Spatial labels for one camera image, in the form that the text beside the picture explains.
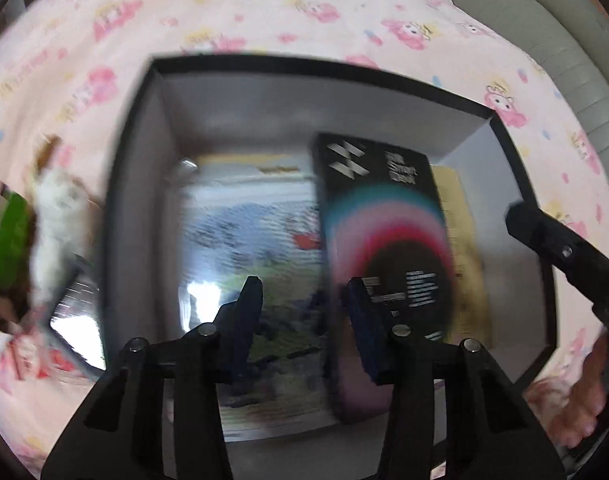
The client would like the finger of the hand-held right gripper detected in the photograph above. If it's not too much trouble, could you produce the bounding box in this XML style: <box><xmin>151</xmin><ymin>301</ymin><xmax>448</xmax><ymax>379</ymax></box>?
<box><xmin>505</xmin><ymin>201</ymin><xmax>609</xmax><ymax>331</ymax></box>

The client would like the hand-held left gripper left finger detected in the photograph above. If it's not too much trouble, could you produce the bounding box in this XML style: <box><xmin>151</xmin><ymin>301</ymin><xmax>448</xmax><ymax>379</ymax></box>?
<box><xmin>40</xmin><ymin>276</ymin><xmax>264</xmax><ymax>480</ymax></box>

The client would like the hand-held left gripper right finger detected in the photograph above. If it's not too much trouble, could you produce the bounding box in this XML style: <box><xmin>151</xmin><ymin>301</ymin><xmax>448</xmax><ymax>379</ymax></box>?
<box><xmin>345</xmin><ymin>277</ymin><xmax>567</xmax><ymax>480</ymax></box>

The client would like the black box with rainbow arcs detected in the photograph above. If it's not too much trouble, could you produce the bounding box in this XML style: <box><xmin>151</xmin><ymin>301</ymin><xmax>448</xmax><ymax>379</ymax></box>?
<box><xmin>309</xmin><ymin>132</ymin><xmax>455</xmax><ymax>423</ymax></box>

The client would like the clear phone case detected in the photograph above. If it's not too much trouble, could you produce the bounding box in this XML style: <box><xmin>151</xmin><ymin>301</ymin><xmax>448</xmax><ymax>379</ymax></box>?
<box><xmin>49</xmin><ymin>260</ymin><xmax>108</xmax><ymax>382</ymax></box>

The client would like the black cardboard box container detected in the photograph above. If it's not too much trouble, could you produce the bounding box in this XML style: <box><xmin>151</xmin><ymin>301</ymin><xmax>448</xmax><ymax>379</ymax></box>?
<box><xmin>98</xmin><ymin>55</ymin><xmax>557</xmax><ymax>480</ymax></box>

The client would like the person's right hand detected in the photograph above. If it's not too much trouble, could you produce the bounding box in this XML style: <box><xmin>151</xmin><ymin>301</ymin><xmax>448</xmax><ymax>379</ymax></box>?
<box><xmin>549</xmin><ymin>332</ymin><xmax>609</xmax><ymax>451</ymax></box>

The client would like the yellow booklet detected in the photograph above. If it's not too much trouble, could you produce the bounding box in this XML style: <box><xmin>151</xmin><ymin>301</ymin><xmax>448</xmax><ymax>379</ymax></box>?
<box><xmin>429</xmin><ymin>164</ymin><xmax>492</xmax><ymax>348</ymax></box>

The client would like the colourful picture book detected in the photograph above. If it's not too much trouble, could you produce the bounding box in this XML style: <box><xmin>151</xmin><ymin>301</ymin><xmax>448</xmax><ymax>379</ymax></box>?
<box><xmin>177</xmin><ymin>155</ymin><xmax>345</xmax><ymax>442</ymax></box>

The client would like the grey padded headboard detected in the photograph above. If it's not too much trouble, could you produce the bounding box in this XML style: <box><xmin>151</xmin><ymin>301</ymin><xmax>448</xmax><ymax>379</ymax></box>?
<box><xmin>419</xmin><ymin>0</ymin><xmax>609</xmax><ymax>173</ymax></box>

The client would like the white plush toy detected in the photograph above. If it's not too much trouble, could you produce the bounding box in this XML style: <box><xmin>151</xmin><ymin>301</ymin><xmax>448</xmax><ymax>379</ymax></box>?
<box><xmin>29</xmin><ymin>167</ymin><xmax>92</xmax><ymax>311</ymax></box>

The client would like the red printed packet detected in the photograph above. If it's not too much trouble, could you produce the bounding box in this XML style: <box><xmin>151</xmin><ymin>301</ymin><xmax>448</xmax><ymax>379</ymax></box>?
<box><xmin>0</xmin><ymin>330</ymin><xmax>88</xmax><ymax>387</ymax></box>

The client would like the green snack packet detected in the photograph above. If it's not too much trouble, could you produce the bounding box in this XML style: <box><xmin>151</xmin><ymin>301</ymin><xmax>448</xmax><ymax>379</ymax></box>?
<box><xmin>0</xmin><ymin>190</ymin><xmax>34</xmax><ymax>292</ymax></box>

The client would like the brown snack wrapper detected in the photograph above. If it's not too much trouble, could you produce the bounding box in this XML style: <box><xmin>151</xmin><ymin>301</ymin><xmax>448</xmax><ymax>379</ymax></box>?
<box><xmin>34</xmin><ymin>135</ymin><xmax>62</xmax><ymax>169</ymax></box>

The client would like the pink printed blanket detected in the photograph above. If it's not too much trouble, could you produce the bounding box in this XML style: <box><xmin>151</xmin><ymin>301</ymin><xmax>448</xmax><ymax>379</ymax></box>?
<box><xmin>0</xmin><ymin>0</ymin><xmax>609</xmax><ymax>480</ymax></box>

